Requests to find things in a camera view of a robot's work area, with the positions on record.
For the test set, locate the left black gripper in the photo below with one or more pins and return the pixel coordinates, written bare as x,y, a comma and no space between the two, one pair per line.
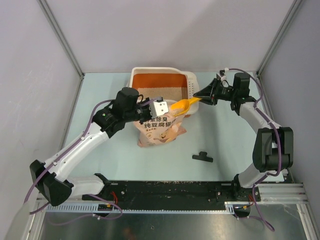
148,117

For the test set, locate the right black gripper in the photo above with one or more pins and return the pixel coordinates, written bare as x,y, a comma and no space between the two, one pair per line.
209,93

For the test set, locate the pink cat litter bag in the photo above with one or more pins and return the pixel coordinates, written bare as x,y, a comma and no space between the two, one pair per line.
160,130

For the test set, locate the yellow plastic scoop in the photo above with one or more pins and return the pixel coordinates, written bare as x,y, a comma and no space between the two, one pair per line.
182,107

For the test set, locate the white orange litter box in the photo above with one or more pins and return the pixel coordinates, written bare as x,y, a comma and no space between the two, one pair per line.
168,82

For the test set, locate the black bag clip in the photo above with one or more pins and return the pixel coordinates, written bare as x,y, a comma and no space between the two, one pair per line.
202,156

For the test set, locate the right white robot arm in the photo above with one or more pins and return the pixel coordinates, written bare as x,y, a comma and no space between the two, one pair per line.
274,144

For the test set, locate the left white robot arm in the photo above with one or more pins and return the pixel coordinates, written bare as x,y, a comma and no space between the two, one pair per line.
52,177

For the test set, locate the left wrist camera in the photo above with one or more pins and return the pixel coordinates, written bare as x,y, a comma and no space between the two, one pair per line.
158,108

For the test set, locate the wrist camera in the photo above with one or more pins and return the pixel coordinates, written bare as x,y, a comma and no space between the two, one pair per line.
158,108
221,75

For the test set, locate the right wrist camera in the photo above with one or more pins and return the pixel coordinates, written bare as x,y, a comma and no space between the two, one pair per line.
221,75

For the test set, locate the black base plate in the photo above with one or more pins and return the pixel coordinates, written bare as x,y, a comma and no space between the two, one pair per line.
174,204

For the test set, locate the grey cable duct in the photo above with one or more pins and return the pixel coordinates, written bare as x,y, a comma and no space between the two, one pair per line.
81,208

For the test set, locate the aluminium frame rail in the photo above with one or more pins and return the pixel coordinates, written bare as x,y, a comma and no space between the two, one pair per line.
275,193

